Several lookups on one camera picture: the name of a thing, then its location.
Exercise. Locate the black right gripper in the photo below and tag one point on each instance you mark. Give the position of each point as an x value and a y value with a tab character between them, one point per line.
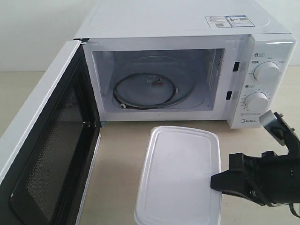
266	180

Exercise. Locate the white plastic food container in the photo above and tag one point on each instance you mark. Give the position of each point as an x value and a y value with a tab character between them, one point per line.
174	187

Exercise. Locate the white microwave door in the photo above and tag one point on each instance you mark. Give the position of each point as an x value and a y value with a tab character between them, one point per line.
48	151

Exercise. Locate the white Midea microwave body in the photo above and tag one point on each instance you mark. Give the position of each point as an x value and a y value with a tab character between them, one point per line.
222	60

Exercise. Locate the lower white timer knob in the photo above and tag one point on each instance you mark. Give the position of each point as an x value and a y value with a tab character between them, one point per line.
256	101

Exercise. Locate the upper white power knob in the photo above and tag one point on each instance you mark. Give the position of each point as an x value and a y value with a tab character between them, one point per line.
266	72

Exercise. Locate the blue white info sticker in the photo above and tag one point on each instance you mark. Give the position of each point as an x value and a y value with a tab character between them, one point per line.
229	21

